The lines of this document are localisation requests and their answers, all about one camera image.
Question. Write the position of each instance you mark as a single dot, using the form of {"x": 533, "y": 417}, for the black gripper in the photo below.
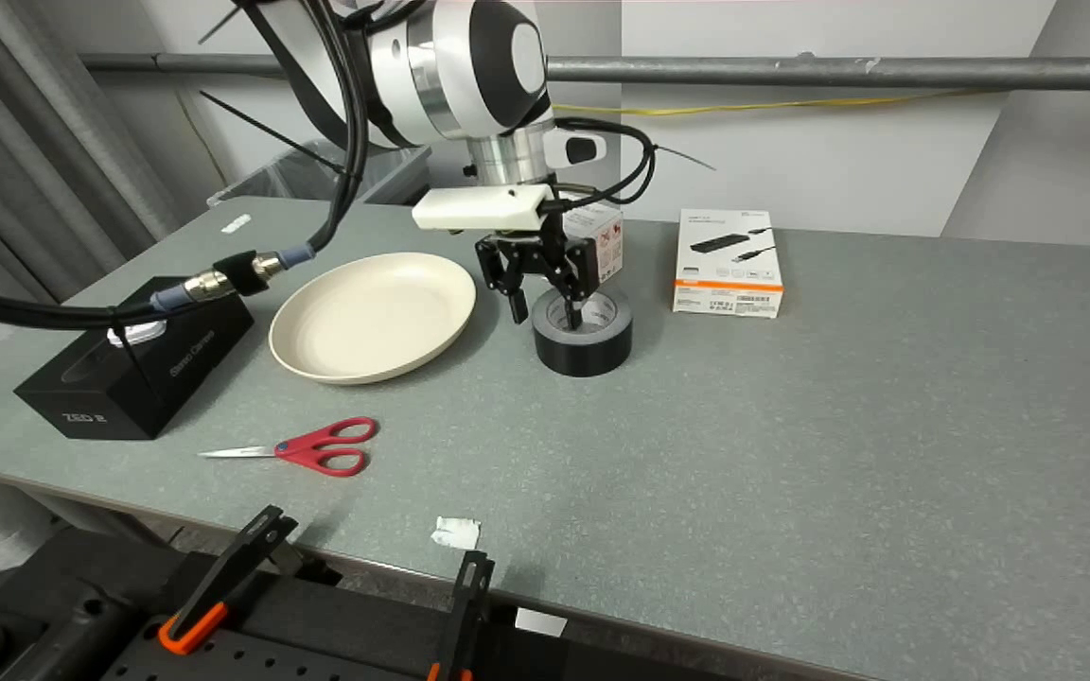
{"x": 533, "y": 259}

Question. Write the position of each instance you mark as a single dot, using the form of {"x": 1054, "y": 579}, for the black tape roll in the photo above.
{"x": 585, "y": 350}

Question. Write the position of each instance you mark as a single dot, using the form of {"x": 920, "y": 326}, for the beige round plate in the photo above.
{"x": 373, "y": 316}

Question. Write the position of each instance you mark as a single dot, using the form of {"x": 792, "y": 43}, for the large white tape piece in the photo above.
{"x": 238, "y": 224}

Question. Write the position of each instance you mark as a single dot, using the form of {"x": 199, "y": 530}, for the white orange small box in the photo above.
{"x": 608, "y": 245}

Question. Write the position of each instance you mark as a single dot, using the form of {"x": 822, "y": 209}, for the white box with orange stripe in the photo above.
{"x": 729, "y": 259}

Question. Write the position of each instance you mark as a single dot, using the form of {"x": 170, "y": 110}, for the white label sticker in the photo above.
{"x": 541, "y": 621}

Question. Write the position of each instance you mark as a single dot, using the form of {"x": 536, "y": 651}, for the black orange bar clamp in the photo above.
{"x": 227, "y": 579}
{"x": 462, "y": 617}

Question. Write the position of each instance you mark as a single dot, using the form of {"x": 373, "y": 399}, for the black perforated bench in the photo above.
{"x": 319, "y": 629}

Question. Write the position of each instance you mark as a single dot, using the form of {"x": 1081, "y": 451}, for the black rectangular box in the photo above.
{"x": 105, "y": 391}

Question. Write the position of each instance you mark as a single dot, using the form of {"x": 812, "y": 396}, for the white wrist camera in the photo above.
{"x": 481, "y": 209}

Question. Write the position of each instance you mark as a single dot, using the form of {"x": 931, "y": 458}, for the grey metal rail pipe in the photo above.
{"x": 822, "y": 69}

